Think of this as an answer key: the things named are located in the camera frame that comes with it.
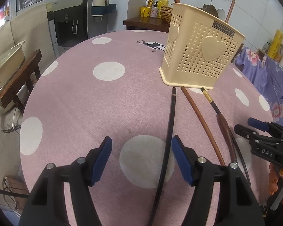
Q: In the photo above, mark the pink polka dot tablecloth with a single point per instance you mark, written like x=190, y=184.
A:
x=111, y=86

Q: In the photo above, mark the black chopstick gold tip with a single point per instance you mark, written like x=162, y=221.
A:
x=236, y=147

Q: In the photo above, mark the reddish brown chopstick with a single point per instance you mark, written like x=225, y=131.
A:
x=230, y=11

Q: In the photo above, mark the grey water dispenser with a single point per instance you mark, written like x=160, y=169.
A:
x=71, y=22

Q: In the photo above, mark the curved brown wooden chopstick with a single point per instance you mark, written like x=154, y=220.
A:
x=204, y=125

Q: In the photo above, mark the yellow roll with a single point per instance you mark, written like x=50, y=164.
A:
x=275, y=45

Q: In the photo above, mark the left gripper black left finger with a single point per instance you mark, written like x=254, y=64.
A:
x=60, y=187

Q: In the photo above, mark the pink patterned soap dispenser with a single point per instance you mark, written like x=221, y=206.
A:
x=154, y=10

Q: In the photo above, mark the dark brown wooden spoon handle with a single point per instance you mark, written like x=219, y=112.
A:
x=224, y=128

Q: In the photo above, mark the purple floral cloth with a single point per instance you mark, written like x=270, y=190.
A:
x=267, y=77

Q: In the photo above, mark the cream electric cooking pot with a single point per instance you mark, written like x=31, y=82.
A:
x=10, y=62

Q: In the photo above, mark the yellow cup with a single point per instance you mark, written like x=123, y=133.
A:
x=145, y=12

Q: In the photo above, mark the steel spoon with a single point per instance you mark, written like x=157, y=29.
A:
x=221, y=14
x=210, y=9

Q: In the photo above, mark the beige plastic utensil holder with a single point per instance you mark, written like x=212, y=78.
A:
x=199, y=47

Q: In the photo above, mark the right hand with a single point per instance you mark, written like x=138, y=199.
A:
x=275, y=184

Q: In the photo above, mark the yellow soap bottle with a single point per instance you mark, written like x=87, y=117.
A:
x=160, y=4

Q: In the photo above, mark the black chopstick gold band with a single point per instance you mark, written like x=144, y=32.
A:
x=165, y=158

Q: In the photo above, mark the woven basin sink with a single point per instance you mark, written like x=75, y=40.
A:
x=166, y=14

